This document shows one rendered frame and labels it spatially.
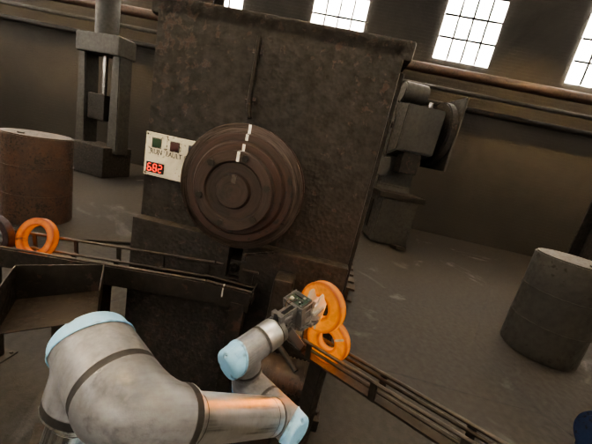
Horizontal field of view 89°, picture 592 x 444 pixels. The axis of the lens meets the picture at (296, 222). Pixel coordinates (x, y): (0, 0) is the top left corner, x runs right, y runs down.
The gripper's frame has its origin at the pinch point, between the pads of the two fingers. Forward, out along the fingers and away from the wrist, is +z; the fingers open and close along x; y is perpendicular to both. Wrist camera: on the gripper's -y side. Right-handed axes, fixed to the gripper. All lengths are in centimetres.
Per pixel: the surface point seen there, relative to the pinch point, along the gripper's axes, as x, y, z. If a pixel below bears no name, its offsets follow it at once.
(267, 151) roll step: 38, 38, 11
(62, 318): 66, -14, -56
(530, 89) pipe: 63, 55, 677
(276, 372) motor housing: 13.0, -36.6, -7.3
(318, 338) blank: 2.7, -19.8, 3.0
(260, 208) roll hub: 31.9, 20.0, 2.6
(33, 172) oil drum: 328, -27, -27
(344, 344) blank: -7.0, -16.2, 4.2
